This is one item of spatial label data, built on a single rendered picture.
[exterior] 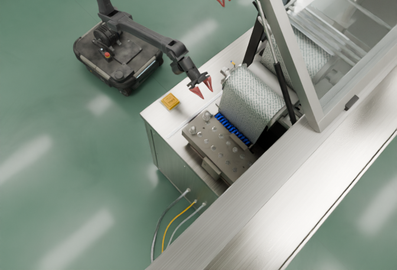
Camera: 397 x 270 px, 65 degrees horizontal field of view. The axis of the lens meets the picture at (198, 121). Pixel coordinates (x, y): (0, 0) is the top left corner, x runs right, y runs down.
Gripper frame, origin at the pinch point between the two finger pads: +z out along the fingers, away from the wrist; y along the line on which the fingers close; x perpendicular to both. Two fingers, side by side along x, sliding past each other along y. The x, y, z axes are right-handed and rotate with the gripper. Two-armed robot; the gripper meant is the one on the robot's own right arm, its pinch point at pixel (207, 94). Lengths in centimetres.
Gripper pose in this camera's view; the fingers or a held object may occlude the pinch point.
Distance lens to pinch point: 148.2
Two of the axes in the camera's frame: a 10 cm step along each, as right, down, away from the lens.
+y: -7.2, 6.0, -3.4
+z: 5.6, 8.0, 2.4
